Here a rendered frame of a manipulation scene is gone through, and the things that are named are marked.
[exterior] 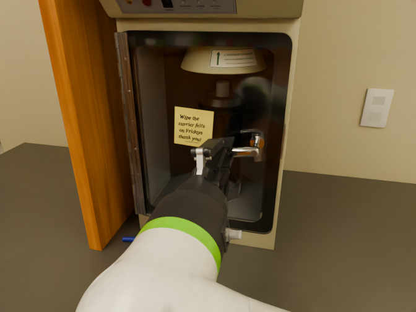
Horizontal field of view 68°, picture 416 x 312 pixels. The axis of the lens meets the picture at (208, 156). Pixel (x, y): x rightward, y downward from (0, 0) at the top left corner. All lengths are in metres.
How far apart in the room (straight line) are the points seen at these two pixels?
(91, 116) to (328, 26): 0.68
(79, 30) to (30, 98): 0.80
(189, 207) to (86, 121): 0.36
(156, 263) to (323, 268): 0.51
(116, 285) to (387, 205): 0.84
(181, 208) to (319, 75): 0.76
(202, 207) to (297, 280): 0.39
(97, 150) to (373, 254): 0.63
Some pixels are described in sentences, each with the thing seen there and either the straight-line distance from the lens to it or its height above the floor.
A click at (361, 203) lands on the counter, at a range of 0.96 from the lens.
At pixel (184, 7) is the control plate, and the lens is 0.53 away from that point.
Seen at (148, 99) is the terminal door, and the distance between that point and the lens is 0.61.
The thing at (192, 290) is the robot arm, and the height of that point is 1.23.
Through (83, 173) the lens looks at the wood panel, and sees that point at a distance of 0.65.
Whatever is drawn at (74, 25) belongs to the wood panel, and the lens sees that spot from 0.61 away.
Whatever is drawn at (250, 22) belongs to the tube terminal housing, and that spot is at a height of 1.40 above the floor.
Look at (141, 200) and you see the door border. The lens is 0.72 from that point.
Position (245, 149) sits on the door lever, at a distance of 0.54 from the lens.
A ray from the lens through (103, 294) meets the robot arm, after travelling 0.25.
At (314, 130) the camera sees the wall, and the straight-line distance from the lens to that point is 1.05.
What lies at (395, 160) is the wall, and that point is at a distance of 1.13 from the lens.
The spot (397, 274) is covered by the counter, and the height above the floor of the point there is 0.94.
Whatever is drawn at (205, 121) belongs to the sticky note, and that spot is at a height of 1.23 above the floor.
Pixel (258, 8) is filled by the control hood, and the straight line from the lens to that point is 0.52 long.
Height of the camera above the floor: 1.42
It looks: 25 degrees down
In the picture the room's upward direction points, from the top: straight up
